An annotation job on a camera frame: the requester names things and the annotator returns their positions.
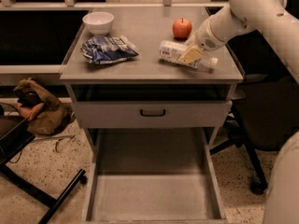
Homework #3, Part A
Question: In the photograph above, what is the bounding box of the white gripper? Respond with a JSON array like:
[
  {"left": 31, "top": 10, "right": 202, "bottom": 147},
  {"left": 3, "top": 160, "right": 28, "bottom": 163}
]
[{"left": 178, "top": 19, "right": 225, "bottom": 64}]

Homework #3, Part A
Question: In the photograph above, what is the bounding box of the blue label plastic bottle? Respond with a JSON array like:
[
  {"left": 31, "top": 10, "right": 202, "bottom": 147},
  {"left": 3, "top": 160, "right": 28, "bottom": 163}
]
[{"left": 159, "top": 40, "right": 218, "bottom": 69}]

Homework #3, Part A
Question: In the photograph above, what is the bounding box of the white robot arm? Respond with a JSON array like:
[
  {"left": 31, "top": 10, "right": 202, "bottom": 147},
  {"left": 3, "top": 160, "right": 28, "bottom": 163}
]
[{"left": 186, "top": 0, "right": 299, "bottom": 224}]

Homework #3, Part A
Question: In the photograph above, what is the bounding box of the grey drawer cabinet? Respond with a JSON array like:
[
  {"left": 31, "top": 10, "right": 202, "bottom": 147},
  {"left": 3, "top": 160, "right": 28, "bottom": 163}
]
[{"left": 61, "top": 5, "right": 243, "bottom": 144}]

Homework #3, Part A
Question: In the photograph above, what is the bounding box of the grey upper drawer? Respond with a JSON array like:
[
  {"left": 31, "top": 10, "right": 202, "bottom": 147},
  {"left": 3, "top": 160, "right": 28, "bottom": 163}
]
[{"left": 73, "top": 101, "right": 232, "bottom": 129}]

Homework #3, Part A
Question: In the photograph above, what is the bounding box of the open grey lower drawer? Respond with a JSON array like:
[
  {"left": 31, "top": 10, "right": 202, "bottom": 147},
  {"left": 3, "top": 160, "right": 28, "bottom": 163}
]
[{"left": 80, "top": 128, "right": 228, "bottom": 224}]

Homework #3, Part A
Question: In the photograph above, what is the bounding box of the red apple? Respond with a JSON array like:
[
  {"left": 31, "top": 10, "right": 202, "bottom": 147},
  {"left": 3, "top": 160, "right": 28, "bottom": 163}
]
[{"left": 172, "top": 18, "right": 192, "bottom": 39}]

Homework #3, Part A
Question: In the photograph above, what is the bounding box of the blue chip bag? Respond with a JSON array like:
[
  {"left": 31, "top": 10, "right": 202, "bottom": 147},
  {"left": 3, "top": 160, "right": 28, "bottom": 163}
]
[{"left": 80, "top": 35, "right": 139, "bottom": 65}]

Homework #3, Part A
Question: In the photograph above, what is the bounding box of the black office chair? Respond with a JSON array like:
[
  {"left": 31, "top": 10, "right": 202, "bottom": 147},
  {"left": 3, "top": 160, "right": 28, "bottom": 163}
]
[{"left": 210, "top": 31, "right": 299, "bottom": 195}]

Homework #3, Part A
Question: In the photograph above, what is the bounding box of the white ceramic bowl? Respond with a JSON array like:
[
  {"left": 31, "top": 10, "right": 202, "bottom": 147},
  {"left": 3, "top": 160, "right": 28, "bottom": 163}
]
[{"left": 82, "top": 12, "right": 114, "bottom": 35}]

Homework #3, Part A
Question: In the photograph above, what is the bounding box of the brown bag on floor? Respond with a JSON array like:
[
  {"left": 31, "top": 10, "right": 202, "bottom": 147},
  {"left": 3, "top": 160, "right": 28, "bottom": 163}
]
[{"left": 13, "top": 78, "right": 71, "bottom": 135}]

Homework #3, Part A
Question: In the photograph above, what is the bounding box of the black stand on left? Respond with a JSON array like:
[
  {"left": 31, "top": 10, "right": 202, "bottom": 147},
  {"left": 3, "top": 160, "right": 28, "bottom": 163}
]
[{"left": 0, "top": 122, "right": 90, "bottom": 224}]

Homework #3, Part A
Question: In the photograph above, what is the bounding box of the black drawer handle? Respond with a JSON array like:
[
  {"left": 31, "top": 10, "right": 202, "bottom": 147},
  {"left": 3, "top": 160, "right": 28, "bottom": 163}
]
[{"left": 139, "top": 109, "right": 166, "bottom": 118}]

